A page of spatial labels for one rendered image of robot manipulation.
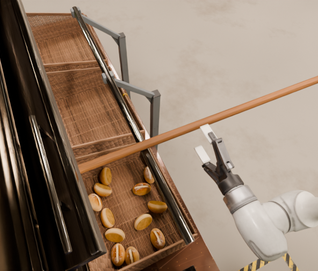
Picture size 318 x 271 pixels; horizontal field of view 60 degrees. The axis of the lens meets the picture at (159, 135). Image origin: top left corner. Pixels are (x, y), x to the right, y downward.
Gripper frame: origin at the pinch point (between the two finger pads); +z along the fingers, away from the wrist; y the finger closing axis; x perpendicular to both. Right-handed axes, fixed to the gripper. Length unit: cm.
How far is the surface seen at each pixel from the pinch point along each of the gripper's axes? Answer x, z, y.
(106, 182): -34, 24, 56
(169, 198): -18.9, -13.6, 2.2
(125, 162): -20, 33, 60
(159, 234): -20, -12, 55
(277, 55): 181, 116, 120
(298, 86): 46.8, 5.7, -0.4
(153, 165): -18.9, -1.5, 2.2
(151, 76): 44, 140, 120
